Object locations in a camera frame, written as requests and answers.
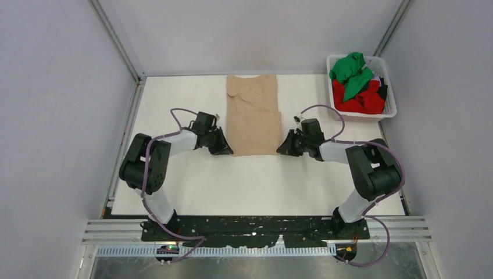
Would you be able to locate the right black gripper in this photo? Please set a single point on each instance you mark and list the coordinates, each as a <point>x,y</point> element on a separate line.
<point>287,148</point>

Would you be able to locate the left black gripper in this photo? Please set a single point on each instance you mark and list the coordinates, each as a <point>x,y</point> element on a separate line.
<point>222,148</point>

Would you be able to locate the beige t shirt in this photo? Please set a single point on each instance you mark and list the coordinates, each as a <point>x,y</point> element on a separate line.
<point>253,121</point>

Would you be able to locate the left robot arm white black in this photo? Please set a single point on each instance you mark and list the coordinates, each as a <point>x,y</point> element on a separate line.
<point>145,164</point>

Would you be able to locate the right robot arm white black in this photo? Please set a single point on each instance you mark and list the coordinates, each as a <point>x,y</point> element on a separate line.
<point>374,170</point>

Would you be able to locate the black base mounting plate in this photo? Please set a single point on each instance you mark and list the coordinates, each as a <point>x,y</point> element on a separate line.
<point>254,231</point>

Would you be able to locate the white plastic laundry basket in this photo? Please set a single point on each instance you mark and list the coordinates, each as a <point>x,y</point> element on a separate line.
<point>379,68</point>

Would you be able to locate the red t shirt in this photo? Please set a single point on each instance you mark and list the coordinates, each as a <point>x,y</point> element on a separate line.
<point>367,102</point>

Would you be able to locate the green t shirt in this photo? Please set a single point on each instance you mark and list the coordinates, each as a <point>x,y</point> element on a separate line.
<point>352,72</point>

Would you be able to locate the black garment in basket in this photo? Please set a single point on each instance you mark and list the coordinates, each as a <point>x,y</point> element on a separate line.
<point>382,86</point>

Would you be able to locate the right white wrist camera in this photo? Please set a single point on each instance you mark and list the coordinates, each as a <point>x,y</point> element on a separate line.
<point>298,119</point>

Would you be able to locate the aluminium frame rail front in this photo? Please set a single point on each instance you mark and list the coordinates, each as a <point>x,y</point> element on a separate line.
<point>128,231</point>

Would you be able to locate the white slotted cable duct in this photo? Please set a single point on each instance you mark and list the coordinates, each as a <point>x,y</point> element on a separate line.
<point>176,251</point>

